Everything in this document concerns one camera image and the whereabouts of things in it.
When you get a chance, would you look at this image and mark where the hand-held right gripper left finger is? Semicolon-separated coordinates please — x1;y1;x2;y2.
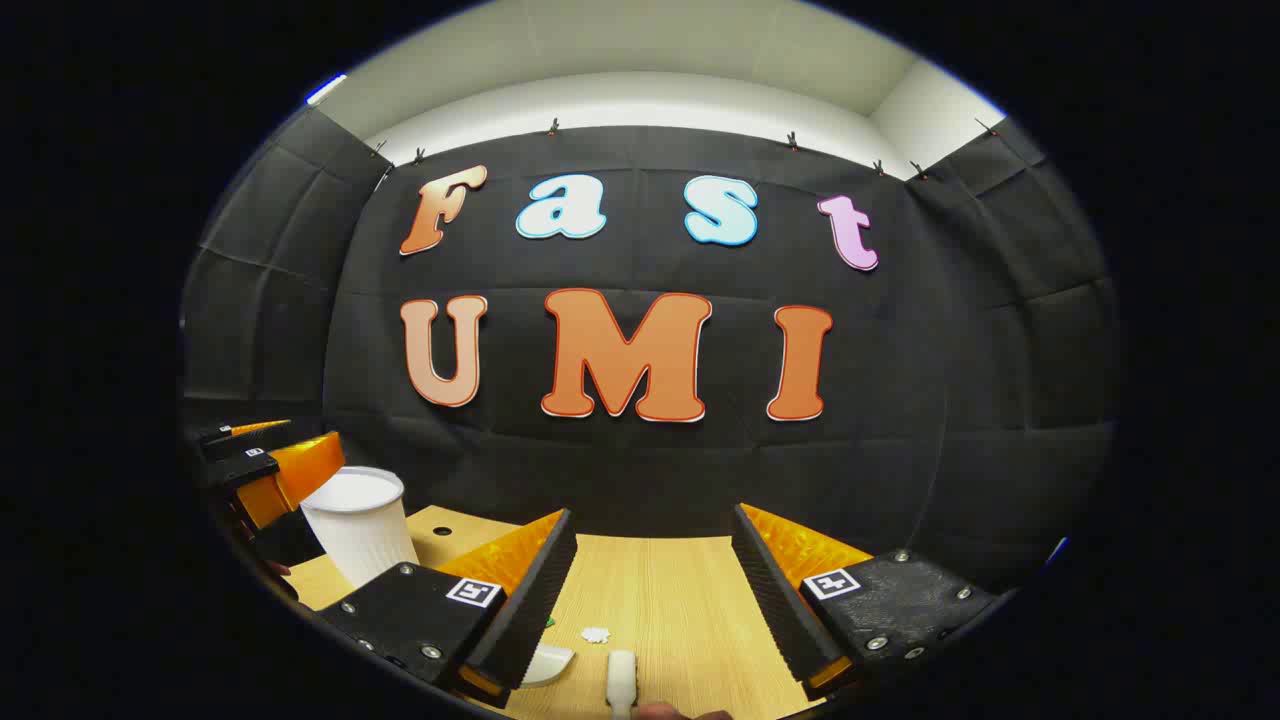
318;507;579;711

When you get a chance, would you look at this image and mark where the wooden desktop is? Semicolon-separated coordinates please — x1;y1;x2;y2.
285;505;831;720

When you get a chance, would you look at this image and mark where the small grey broom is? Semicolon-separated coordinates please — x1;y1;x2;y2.
606;650;639;720

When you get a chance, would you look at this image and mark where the white ribbed garbage bin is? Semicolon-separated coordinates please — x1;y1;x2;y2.
300;466;421;589

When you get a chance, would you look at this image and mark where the grey plastic dustpan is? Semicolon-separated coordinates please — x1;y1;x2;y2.
520;645;576;688

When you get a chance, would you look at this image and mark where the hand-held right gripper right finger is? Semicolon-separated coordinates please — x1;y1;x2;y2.
732;503;1001;701

